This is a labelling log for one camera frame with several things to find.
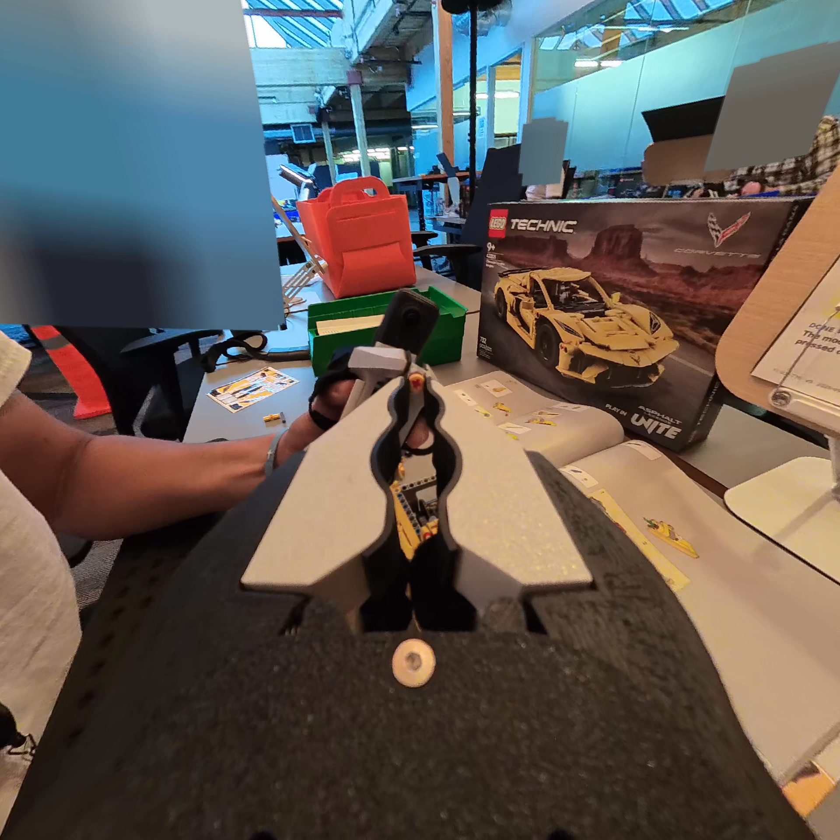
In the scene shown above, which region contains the black office chair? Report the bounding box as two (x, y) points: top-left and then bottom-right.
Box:
(412, 243), (485, 290)
(59, 325), (227, 437)

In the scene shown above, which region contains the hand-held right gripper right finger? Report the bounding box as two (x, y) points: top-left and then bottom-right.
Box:
(412, 379), (593, 634)

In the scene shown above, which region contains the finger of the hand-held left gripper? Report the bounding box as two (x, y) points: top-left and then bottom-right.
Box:
(346, 346), (413, 395)
(399, 377), (431, 448)

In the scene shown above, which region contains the grey desk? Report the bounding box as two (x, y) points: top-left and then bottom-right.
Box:
(184, 266), (840, 840)

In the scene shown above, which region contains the open instruction booklet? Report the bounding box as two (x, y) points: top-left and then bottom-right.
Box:
(443, 369), (840, 821)

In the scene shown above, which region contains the black strap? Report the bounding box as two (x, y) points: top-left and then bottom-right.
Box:
(200, 331), (270, 371)

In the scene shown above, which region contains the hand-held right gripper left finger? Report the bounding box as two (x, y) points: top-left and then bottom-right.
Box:
(240, 377), (413, 634)

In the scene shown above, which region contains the toy car set box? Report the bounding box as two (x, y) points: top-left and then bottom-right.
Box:
(476, 196), (815, 454)

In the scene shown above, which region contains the wooden document stand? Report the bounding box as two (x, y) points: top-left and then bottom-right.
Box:
(270, 193), (329, 312)
(714, 174), (840, 585)

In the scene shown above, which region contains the red fabric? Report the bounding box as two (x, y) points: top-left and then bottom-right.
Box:
(29, 325), (112, 421)

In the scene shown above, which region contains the yellow sticker sheet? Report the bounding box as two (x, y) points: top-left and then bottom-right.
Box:
(206, 367), (299, 414)

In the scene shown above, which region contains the person's left hand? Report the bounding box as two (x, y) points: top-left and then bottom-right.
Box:
(282, 377), (435, 460)

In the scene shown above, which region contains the cardboard box with black lid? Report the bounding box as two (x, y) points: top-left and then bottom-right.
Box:
(642, 97), (726, 186)

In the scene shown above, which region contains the orange bag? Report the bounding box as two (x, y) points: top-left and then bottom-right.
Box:
(295, 176), (417, 299)

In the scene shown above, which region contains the black vertical pole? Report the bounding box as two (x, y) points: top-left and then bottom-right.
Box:
(466, 0), (480, 191)

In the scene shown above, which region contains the person's white shirt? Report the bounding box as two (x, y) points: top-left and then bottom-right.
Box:
(0, 328), (83, 775)

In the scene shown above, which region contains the yellow brick car model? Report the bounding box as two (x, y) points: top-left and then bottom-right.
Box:
(390, 459), (447, 565)

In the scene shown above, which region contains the person's left forearm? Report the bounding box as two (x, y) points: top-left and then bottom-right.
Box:
(0, 387), (280, 542)

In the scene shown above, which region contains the green plastic bin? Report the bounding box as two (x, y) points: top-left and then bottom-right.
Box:
(307, 285), (468, 378)

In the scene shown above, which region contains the printed instruction sheet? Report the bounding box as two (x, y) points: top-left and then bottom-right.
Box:
(751, 256), (840, 395)

